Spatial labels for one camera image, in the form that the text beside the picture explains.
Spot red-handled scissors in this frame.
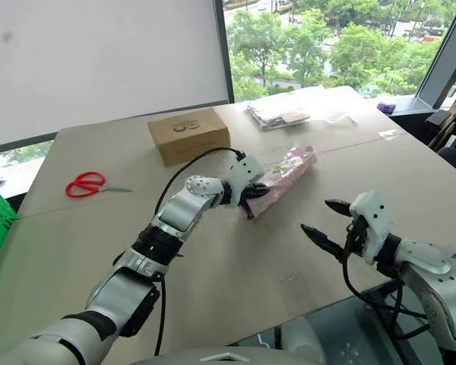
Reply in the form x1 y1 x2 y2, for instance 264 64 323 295
65 171 133 199

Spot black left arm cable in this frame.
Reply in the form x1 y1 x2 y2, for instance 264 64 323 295
154 147 248 357

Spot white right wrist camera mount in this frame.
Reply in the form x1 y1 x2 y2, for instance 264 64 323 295
348 191 392 265

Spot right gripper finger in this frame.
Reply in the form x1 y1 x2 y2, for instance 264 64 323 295
300 224 347 263
324 198 353 220

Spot purple small object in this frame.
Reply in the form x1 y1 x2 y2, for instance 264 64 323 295
375 100 398 115

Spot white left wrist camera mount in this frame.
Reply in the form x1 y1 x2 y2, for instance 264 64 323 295
226 157 265 208

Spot pink plastic-wrapped package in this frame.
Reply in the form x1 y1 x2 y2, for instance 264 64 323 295
242 144 325 223

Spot white panel with dark frame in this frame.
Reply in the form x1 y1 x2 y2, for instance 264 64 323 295
0 0 236 149

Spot brown cardboard box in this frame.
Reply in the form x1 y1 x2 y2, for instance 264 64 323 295
147 106 231 169

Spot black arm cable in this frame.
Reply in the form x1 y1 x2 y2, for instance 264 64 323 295
341 243 431 340
154 147 248 357

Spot grey window frame pillar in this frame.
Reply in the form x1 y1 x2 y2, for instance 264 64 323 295
415 0 456 112

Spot crumpled clear plastic bag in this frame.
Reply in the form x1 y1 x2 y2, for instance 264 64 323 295
307 107 359 127

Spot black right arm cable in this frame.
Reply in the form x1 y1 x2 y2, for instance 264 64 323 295
341 243 431 340

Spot grey robot torso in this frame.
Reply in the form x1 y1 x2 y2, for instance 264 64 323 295
128 343 328 365

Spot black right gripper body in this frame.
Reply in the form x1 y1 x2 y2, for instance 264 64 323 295
344 214 369 263

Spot black chair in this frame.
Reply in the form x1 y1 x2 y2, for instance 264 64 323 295
425 109 456 174

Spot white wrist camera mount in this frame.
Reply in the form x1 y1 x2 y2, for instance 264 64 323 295
226 157 265 208
348 191 392 265

